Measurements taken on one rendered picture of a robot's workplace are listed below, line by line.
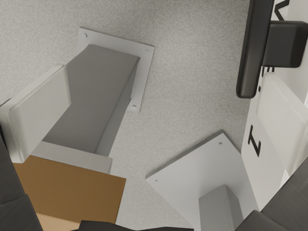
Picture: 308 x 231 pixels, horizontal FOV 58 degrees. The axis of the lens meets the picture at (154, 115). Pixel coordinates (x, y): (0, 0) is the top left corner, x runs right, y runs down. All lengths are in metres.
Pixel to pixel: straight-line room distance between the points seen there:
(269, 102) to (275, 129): 0.02
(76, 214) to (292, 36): 0.31
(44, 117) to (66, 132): 0.42
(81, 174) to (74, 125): 0.19
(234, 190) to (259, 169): 1.18
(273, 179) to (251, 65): 0.09
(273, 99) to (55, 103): 0.13
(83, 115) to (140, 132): 0.67
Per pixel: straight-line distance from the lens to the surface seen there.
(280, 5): 0.25
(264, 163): 0.26
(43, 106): 0.17
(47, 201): 0.39
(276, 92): 0.17
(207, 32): 1.11
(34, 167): 0.44
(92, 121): 0.63
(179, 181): 1.39
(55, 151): 0.47
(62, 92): 0.19
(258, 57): 0.19
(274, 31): 0.19
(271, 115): 0.17
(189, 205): 1.50
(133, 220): 1.66
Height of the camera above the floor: 1.09
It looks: 62 degrees down
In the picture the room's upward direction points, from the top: 170 degrees counter-clockwise
